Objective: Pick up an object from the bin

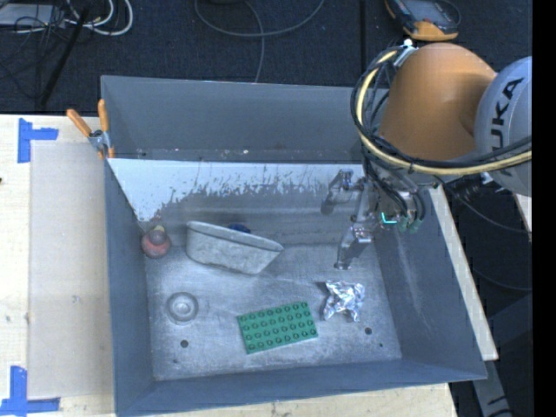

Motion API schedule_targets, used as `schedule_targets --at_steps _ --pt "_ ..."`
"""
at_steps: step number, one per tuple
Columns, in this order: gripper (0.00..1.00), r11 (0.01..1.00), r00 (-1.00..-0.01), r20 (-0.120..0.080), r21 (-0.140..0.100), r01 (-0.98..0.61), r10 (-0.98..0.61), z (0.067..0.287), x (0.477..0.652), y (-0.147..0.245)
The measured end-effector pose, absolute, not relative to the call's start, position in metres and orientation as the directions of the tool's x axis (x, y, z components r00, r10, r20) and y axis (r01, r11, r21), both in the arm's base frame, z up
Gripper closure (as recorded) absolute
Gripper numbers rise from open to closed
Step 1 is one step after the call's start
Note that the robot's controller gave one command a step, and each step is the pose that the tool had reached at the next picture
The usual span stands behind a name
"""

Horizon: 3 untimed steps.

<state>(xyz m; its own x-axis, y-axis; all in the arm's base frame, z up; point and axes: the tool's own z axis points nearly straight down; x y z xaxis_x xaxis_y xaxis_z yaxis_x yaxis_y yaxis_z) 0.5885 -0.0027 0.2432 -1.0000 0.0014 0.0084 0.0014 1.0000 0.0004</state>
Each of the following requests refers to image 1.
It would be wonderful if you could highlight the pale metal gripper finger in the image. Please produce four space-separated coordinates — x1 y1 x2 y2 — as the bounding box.
333 224 375 272
320 168 365 216

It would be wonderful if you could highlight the crumpled silver foil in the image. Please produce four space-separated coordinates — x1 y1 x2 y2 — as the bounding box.
320 279 367 323

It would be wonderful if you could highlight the grey metal bin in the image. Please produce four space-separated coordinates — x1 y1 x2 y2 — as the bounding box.
99 75 490 417

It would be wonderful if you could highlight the dark green flat block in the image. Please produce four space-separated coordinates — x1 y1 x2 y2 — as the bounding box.
235 301 320 355

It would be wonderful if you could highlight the grey oblong tub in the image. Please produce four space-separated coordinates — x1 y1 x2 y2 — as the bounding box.
185 220 285 276

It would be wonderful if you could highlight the clear glass round lid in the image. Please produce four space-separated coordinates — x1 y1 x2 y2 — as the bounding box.
165 291 201 324

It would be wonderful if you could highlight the red round toy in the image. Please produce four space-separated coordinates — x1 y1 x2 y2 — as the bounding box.
140 224 172 260

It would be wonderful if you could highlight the pale wood flat board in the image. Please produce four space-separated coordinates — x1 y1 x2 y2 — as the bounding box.
26 139 115 401

